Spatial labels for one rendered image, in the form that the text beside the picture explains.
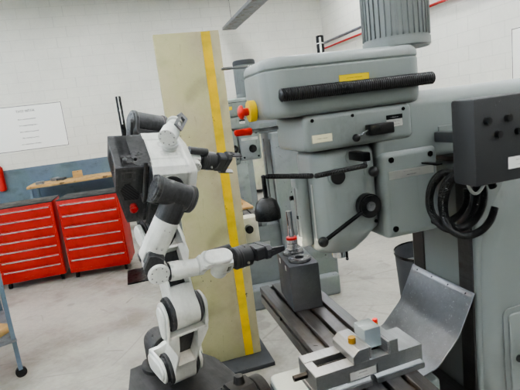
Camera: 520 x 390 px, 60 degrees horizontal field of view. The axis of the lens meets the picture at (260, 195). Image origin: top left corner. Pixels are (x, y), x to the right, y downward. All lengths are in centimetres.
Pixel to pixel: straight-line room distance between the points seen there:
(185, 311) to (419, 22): 132
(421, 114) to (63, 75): 939
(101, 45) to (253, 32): 331
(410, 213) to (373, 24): 56
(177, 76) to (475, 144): 217
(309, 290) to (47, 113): 901
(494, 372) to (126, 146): 144
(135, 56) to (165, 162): 877
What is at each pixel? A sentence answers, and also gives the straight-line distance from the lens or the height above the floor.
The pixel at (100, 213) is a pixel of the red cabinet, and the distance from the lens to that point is 583.
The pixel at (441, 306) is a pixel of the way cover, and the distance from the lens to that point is 166.
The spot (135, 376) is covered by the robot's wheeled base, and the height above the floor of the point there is 57.
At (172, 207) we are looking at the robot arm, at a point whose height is 148.
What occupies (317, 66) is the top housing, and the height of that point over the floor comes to 185.
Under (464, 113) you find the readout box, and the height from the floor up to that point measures 169.
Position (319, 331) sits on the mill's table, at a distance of 169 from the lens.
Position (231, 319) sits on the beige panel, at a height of 33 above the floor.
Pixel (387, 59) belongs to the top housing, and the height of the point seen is 185.
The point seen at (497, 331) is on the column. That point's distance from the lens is 164.
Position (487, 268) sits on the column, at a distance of 155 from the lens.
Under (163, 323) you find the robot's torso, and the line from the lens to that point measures 189.
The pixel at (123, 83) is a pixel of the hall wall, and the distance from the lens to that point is 1029.
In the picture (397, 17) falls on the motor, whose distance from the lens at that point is 142.
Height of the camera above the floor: 176
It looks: 11 degrees down
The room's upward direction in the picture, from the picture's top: 7 degrees counter-clockwise
